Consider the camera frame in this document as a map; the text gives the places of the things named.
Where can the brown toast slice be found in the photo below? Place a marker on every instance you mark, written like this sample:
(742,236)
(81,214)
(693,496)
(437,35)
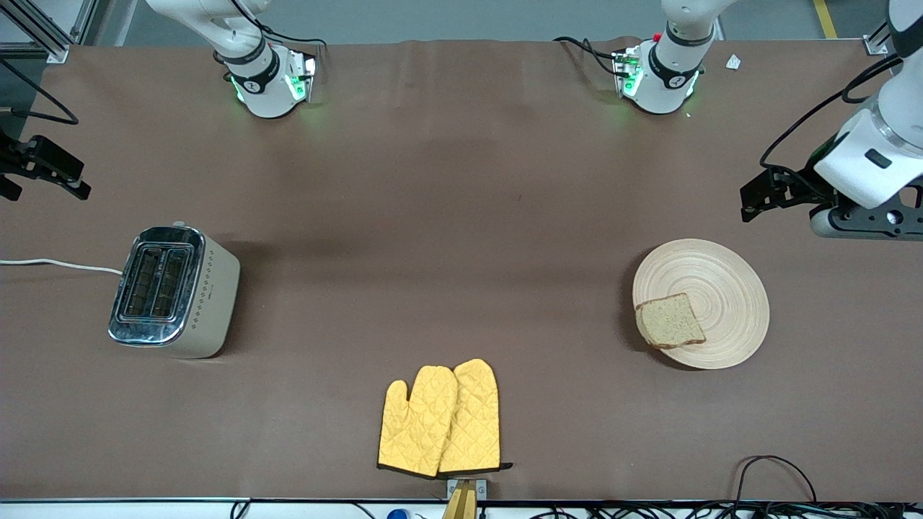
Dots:
(670,321)

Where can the round wooden plate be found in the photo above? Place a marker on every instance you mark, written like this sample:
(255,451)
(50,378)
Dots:
(725,288)

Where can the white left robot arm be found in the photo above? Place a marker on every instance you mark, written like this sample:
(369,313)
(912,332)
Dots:
(670,72)

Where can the metal bracket with wooden stick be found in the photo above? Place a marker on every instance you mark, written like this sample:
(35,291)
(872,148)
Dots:
(465,494)

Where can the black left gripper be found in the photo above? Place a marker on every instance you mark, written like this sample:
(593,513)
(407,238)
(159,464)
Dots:
(806,184)

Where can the aluminium frame profile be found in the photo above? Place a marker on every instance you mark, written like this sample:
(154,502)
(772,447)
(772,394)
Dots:
(43,32)
(876,42)

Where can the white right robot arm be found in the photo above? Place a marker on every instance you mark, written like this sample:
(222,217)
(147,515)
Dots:
(263,76)

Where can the silver beige toaster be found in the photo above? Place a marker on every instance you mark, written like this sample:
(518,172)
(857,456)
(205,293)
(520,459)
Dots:
(209,295)

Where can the yellow quilted oven mitt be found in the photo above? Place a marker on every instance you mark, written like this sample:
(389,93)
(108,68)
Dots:
(417,425)
(476,418)

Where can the small white paper scrap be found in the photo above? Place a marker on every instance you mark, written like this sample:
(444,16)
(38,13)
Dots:
(733,62)

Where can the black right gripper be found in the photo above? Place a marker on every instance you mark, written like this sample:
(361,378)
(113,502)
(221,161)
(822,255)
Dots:
(9,160)

